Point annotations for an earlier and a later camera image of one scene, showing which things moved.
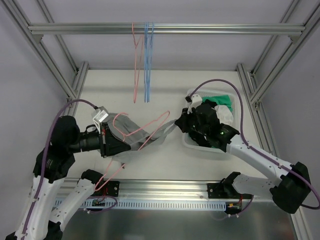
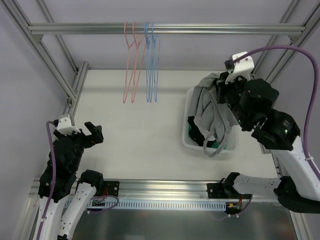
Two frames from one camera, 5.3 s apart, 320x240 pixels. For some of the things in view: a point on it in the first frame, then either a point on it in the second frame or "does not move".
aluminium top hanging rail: [167, 29] does not move
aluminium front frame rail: [151, 189] does not move
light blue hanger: [149, 28] to [153, 35]
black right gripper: [194, 123] to [225, 88]
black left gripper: [104, 140] to [78, 136]
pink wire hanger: [99, 186] to [130, 50]
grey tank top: [125, 128] to [211, 116]
